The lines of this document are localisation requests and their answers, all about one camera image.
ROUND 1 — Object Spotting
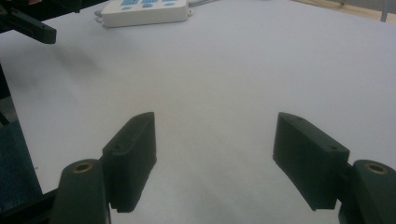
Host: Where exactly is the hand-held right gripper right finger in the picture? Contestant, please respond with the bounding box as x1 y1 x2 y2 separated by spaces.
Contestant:
272 111 351 212

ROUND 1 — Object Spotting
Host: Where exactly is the dark blue cloth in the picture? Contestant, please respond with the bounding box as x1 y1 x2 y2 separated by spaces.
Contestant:
0 119 44 213

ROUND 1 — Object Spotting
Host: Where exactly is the grey metal stand leg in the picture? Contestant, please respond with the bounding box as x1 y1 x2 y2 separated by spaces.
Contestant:
380 0 390 23

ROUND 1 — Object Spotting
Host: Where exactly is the grey power strip cable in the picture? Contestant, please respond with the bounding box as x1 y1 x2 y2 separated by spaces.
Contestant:
188 0 219 7

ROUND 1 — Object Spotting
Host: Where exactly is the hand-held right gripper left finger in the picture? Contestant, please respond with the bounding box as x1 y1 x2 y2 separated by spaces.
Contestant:
102 111 158 214

